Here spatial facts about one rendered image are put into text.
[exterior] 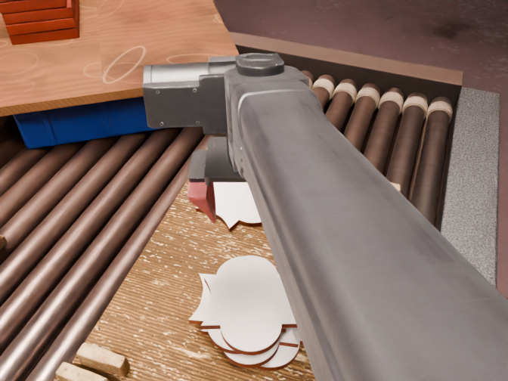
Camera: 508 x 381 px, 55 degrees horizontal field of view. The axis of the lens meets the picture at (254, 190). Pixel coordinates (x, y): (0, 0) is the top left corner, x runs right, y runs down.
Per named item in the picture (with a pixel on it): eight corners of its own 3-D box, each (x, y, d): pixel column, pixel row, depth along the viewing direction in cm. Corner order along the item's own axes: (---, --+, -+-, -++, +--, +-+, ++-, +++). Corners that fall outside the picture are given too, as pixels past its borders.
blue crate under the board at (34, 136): (170, 51, 115) (165, 10, 108) (193, 127, 94) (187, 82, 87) (33, 69, 110) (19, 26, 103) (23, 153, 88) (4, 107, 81)
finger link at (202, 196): (255, 242, 55) (255, 183, 49) (193, 241, 55) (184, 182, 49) (255, 199, 60) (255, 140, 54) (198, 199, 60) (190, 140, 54)
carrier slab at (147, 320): (403, 204, 79) (405, 196, 78) (363, 469, 51) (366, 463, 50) (204, 160, 87) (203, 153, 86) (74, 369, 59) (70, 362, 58)
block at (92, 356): (131, 365, 57) (128, 354, 55) (124, 380, 56) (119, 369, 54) (88, 351, 59) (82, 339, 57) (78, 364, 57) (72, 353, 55)
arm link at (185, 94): (288, 174, 39) (287, 66, 35) (144, 184, 38) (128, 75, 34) (270, 128, 50) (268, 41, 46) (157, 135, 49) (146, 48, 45)
